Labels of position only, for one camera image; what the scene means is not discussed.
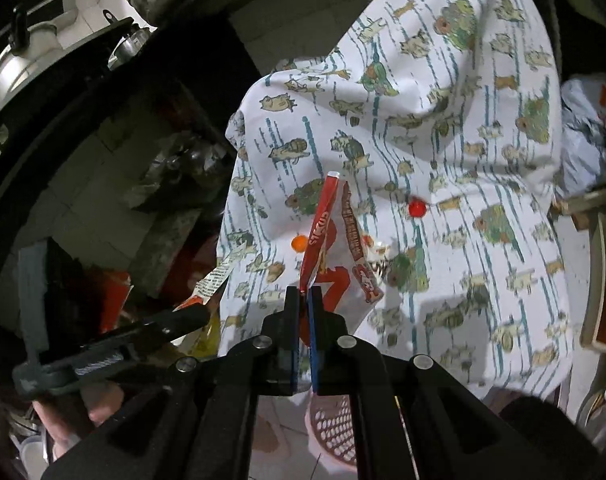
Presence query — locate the red white snack wrapper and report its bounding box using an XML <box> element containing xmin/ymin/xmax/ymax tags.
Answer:
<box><xmin>299</xmin><ymin>171</ymin><xmax>386</xmax><ymax>318</ymax></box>

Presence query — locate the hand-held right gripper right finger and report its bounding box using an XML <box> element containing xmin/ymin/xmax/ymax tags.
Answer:
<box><xmin>307</xmin><ymin>285</ymin><xmax>604</xmax><ymax>480</ymax></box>

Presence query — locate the wooden tray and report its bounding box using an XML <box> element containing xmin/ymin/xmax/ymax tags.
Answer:
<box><xmin>578</xmin><ymin>210</ymin><xmax>606</xmax><ymax>356</ymax></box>

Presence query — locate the person's left hand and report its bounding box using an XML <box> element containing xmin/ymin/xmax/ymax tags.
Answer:
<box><xmin>33</xmin><ymin>380</ymin><xmax>128</xmax><ymax>462</ymax></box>

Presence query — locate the animal printed cloth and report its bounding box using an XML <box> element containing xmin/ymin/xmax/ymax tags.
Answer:
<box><xmin>215</xmin><ymin>0</ymin><xmax>574</xmax><ymax>403</ymax></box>

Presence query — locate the dark counter slab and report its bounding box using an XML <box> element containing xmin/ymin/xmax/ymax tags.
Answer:
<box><xmin>0</xmin><ymin>0</ymin><xmax>434</xmax><ymax>141</ymax></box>

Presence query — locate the torn white wrapper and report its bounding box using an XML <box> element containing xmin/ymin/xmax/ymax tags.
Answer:
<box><xmin>175</xmin><ymin>259</ymin><xmax>240</xmax><ymax>311</ymax></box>

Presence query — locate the small metal ladle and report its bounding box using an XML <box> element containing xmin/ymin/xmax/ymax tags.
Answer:
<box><xmin>103</xmin><ymin>10</ymin><xmax>151</xmax><ymax>71</ymax></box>

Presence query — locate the pink plastic basket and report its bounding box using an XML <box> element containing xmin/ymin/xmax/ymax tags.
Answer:
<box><xmin>303</xmin><ymin>390</ymin><xmax>361</xmax><ymax>473</ymax></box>

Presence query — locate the lidded metal cooker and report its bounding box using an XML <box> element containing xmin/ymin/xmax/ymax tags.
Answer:
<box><xmin>0</xmin><ymin>5</ymin><xmax>71</xmax><ymax>108</ymax></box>

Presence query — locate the red board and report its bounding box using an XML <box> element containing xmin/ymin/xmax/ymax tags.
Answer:
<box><xmin>95</xmin><ymin>270</ymin><xmax>134</xmax><ymax>333</ymax></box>

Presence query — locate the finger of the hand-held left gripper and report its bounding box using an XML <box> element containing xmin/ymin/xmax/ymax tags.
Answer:
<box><xmin>83</xmin><ymin>302</ymin><xmax>213</xmax><ymax>361</ymax></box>

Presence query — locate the blue white plastic bag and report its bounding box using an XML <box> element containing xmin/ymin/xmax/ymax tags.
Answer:
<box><xmin>558</xmin><ymin>72</ymin><xmax>606</xmax><ymax>201</ymax></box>

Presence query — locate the silver foil bag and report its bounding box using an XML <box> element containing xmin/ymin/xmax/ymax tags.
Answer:
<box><xmin>145</xmin><ymin>130</ymin><xmax>234</xmax><ymax>196</ymax></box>

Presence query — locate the yellow plastic bag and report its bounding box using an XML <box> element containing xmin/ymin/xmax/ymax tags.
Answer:
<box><xmin>180</xmin><ymin>307</ymin><xmax>223</xmax><ymax>358</ymax></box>

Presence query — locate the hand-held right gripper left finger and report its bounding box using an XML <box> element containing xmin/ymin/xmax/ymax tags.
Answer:
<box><xmin>43</xmin><ymin>285</ymin><xmax>309</xmax><ymax>480</ymax></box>

